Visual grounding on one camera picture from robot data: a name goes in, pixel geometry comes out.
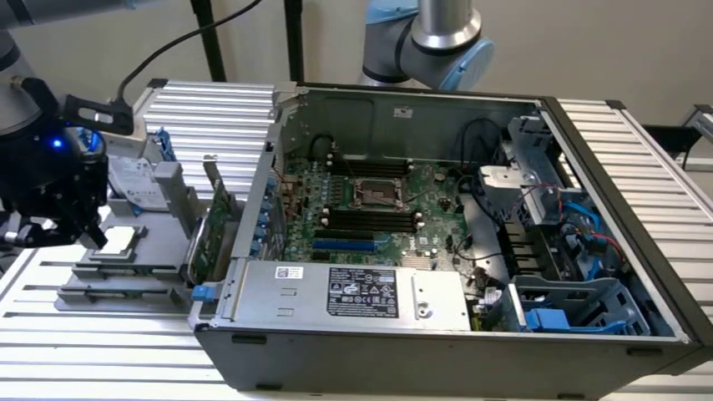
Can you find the metal disk bay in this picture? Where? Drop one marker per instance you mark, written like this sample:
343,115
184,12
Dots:
534,167

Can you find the blue disk bracket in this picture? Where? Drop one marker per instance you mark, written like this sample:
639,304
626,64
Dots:
162,144

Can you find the short black expansion slot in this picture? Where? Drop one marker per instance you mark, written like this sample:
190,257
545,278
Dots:
327,255

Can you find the blue expansion slot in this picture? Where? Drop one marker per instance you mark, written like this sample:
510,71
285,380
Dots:
343,245

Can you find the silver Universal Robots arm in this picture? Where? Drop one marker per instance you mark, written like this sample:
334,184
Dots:
445,25

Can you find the silver power supply unit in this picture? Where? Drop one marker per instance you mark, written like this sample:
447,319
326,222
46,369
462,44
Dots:
312,296

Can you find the copper heat sink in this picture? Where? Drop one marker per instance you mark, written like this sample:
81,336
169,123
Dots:
289,194

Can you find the RAM stick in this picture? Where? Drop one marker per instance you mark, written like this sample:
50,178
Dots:
120,294

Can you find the grey parts rack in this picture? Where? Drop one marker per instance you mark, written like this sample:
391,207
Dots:
166,188

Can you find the hard disk with white label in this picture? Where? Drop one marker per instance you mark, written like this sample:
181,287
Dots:
136,179

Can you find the thin black stand pole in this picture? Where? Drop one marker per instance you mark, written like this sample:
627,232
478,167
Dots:
210,42

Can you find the green motherboard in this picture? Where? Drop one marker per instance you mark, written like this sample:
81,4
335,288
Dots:
434,225

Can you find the long black expansion slot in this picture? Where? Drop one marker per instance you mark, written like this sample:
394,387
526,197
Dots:
345,235

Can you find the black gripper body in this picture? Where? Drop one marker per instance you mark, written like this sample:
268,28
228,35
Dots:
38,167

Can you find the blue case latch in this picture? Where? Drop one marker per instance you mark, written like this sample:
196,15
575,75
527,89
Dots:
202,292

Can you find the silver CPU chip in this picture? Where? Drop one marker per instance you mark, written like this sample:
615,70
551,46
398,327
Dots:
117,240

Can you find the CPU socket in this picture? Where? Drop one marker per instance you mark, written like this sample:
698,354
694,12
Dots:
375,193

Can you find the black RAM slot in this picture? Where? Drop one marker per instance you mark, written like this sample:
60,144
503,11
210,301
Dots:
371,169
371,173
371,164
370,211
370,216
370,221
370,227
371,160

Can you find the black box on table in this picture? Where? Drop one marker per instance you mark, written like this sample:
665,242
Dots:
670,138

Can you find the blue plastic clip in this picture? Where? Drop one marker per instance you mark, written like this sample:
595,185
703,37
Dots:
547,321

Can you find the grey-blue plastic drive cage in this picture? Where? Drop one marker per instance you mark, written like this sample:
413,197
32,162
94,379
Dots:
590,301

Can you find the white sticker in case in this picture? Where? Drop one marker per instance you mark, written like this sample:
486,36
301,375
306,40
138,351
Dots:
402,112

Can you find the thick black stand pole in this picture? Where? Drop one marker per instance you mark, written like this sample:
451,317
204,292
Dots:
293,42

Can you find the aluminium frame profile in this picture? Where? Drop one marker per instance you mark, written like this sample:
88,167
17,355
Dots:
698,121

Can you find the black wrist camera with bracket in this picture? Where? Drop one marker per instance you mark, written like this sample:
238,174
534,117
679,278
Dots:
97,115

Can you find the green graphics card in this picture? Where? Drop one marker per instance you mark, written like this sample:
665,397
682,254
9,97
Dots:
214,234

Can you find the black open PC case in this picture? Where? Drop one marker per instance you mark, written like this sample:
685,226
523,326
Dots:
445,359

